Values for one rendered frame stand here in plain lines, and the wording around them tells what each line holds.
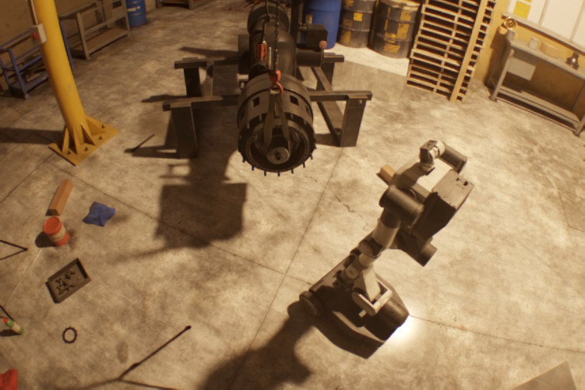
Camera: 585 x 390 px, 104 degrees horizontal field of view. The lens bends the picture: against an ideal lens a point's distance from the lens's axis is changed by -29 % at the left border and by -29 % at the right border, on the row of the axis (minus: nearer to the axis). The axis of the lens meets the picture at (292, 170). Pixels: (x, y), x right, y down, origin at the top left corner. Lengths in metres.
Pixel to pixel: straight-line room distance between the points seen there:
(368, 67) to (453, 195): 3.38
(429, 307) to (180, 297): 1.86
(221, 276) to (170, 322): 0.53
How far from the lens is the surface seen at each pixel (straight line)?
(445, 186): 1.31
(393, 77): 4.49
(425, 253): 1.57
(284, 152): 2.00
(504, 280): 3.13
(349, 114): 3.29
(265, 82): 2.27
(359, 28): 4.93
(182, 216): 2.86
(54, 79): 3.72
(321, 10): 4.53
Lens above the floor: 2.17
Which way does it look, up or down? 43 degrees down
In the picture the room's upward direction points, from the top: 5 degrees clockwise
